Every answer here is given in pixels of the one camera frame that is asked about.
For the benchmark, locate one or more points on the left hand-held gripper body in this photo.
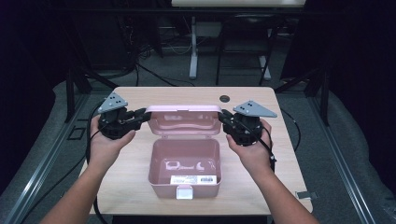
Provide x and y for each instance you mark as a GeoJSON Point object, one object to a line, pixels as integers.
{"type": "Point", "coordinates": [115, 124]}

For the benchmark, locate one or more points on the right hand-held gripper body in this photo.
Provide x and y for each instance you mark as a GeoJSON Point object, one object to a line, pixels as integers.
{"type": "Point", "coordinates": [247, 129]}

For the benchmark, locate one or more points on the pink storage box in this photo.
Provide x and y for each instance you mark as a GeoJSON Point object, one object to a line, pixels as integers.
{"type": "Point", "coordinates": [185, 152]}

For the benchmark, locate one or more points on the green white medicine box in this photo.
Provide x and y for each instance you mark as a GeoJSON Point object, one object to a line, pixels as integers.
{"type": "Point", "coordinates": [193, 179]}

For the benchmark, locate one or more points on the person's left hand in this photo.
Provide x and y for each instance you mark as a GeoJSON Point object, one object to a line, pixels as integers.
{"type": "Point", "coordinates": [106, 149]}

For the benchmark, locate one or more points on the person's right hand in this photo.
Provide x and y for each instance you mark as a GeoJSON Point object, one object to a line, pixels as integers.
{"type": "Point", "coordinates": [257, 158]}

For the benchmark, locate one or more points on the black metal stand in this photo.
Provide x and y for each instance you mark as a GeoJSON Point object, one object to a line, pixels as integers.
{"type": "Point", "coordinates": [325, 99]}
{"type": "Point", "coordinates": [70, 93]}

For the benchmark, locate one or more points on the white desk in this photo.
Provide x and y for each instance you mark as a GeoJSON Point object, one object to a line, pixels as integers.
{"type": "Point", "coordinates": [193, 62]}

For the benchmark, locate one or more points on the grey tape piece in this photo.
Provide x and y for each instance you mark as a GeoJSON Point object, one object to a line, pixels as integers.
{"type": "Point", "coordinates": [306, 195]}

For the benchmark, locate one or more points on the black curtain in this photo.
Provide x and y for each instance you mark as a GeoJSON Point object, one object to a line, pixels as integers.
{"type": "Point", "coordinates": [367, 93]}
{"type": "Point", "coordinates": [25, 93]}

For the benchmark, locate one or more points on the black chair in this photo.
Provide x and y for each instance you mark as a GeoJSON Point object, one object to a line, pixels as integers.
{"type": "Point", "coordinates": [249, 19]}

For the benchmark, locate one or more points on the metal floor rail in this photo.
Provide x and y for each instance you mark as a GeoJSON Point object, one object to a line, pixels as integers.
{"type": "Point", "coordinates": [40, 169]}
{"type": "Point", "coordinates": [342, 169]}

